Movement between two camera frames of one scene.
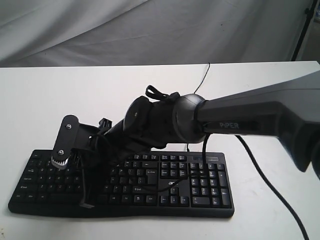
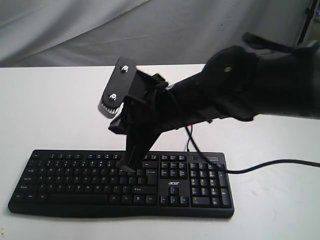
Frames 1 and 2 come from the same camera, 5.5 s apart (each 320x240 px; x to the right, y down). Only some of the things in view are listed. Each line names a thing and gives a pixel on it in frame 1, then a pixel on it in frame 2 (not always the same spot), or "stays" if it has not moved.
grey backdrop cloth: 36,33 stays
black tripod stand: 309,12 stays
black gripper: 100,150 -> 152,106
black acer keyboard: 134,186 stays
